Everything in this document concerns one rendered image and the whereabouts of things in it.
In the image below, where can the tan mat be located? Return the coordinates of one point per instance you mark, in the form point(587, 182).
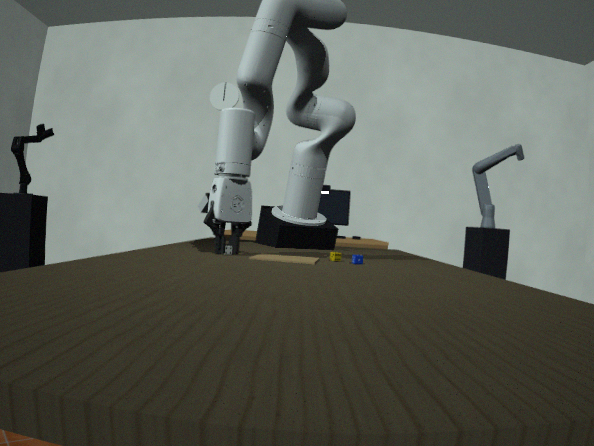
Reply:
point(285, 258)

